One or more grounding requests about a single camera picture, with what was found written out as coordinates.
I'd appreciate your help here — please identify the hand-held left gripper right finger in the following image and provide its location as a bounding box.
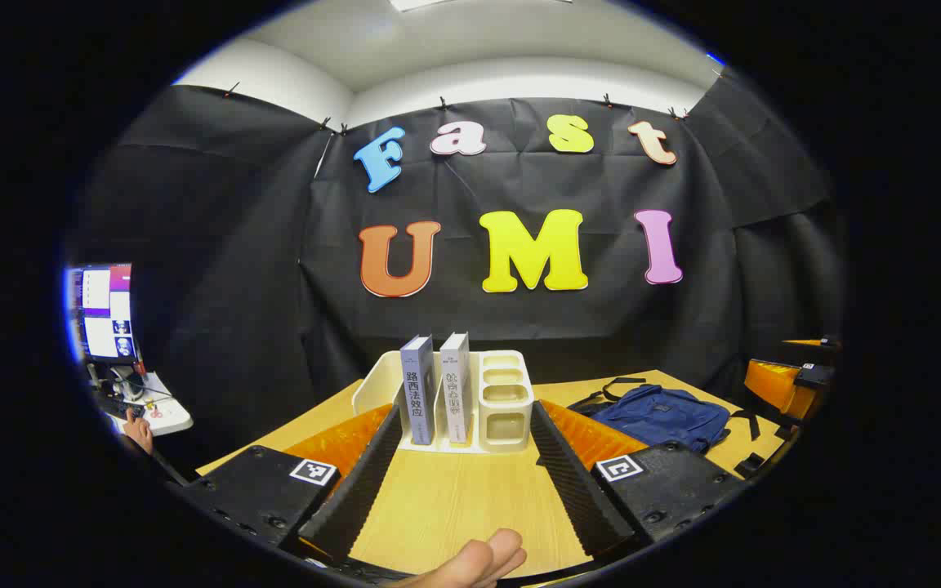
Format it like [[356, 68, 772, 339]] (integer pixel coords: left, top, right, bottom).
[[529, 399, 753, 564]]

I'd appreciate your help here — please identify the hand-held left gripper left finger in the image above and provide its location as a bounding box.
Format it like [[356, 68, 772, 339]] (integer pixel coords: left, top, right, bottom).
[[167, 403, 404, 568]]

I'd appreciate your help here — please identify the white bookshelf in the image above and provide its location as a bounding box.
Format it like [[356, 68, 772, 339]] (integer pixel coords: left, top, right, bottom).
[[352, 350, 535, 455]]

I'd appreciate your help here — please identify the blue schoolbag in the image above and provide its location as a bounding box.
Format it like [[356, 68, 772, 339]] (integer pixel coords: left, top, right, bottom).
[[566, 376, 768, 480]]

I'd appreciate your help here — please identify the grey book with figure cover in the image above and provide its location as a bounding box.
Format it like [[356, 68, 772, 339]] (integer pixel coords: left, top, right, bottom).
[[399, 335, 437, 446]]

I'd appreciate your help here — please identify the grey book with white cover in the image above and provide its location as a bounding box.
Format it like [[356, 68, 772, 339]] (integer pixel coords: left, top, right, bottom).
[[439, 332, 473, 444]]

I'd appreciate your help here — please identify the white side desk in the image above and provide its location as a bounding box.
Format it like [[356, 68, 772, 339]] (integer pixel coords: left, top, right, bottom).
[[93, 372, 194, 436]]

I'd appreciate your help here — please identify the black backdrop cloth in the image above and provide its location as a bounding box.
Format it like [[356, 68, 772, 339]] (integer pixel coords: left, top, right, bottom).
[[70, 69, 847, 483]]

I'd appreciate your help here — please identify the computer monitor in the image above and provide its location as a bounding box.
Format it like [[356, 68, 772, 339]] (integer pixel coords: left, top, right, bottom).
[[65, 263, 140, 366]]

